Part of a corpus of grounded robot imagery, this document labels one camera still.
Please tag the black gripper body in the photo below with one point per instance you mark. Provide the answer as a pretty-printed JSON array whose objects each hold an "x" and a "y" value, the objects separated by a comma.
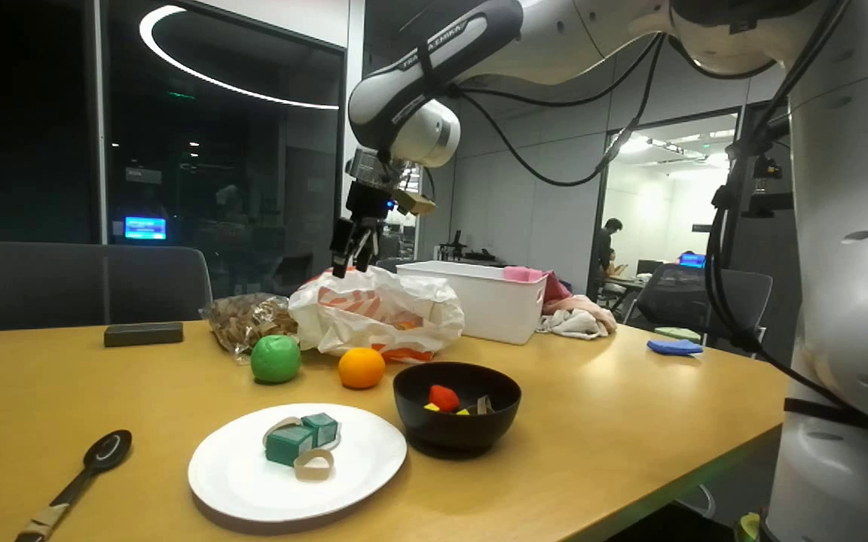
[{"x": 370, "y": 210}]

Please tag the white orange printed plastic bag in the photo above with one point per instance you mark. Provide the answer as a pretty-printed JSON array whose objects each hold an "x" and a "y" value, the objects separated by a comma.
[{"x": 385, "y": 314}]

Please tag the orange fruit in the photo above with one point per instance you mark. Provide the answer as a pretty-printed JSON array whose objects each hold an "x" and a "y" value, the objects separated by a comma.
[{"x": 362, "y": 370}]

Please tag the green ball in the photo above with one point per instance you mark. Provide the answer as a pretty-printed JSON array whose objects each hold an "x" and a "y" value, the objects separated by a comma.
[{"x": 274, "y": 361}]

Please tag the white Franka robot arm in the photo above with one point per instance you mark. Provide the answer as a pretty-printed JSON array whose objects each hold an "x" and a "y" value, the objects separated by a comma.
[{"x": 857, "y": 304}]

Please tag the clear bag of snacks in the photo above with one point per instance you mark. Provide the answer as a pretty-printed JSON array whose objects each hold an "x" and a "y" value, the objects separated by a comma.
[{"x": 241, "y": 322}]

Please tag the dark office chair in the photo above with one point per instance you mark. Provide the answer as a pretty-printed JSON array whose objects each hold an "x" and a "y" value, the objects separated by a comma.
[{"x": 291, "y": 271}]

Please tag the white storage box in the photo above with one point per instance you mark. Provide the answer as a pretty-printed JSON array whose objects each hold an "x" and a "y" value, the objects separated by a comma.
[{"x": 483, "y": 304}]

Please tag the pink object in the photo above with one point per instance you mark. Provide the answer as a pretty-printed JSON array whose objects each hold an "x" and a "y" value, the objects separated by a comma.
[{"x": 524, "y": 275}]

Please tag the red toy piece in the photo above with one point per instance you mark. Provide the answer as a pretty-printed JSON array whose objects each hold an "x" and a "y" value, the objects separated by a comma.
[{"x": 444, "y": 399}]

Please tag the yellow toy piece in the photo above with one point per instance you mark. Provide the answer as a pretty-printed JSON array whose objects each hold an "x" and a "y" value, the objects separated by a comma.
[{"x": 431, "y": 408}]

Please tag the green wooden block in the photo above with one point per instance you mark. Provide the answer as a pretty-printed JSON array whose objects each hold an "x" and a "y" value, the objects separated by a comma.
[
  {"x": 319, "y": 428},
  {"x": 288, "y": 444}
]

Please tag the black bowl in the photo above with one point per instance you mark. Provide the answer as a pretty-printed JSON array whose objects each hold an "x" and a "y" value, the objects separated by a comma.
[{"x": 455, "y": 423}]

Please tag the blue lit screen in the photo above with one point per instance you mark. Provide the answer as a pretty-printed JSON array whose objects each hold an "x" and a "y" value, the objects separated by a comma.
[{"x": 147, "y": 226}]

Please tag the black flat box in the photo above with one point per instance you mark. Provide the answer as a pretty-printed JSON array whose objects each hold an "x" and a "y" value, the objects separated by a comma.
[{"x": 142, "y": 337}]

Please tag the pile of cloth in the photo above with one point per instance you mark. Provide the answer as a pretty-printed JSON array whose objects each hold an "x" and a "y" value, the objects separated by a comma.
[{"x": 581, "y": 322}]

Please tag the person in background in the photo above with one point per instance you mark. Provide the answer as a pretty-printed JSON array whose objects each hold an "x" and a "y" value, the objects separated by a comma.
[{"x": 607, "y": 256}]

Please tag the white paper plate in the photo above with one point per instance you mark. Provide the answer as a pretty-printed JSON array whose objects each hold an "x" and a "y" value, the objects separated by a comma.
[{"x": 253, "y": 484}]

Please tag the grey chair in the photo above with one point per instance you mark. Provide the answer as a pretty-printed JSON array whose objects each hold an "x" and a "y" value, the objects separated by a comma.
[{"x": 61, "y": 287}]

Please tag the black mesh office chair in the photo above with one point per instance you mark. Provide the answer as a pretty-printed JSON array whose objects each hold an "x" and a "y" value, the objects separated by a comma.
[{"x": 685, "y": 298}]

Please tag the blue flat object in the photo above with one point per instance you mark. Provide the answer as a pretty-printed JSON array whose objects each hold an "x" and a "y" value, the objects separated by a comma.
[{"x": 677, "y": 347}]

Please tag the blue monitor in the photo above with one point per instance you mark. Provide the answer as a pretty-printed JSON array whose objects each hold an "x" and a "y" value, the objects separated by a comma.
[{"x": 693, "y": 259}]

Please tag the black spoon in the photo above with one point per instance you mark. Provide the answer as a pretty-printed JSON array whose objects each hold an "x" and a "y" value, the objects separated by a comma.
[{"x": 90, "y": 467}]

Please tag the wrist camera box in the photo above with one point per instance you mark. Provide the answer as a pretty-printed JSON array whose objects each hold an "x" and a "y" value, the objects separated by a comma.
[{"x": 410, "y": 184}]

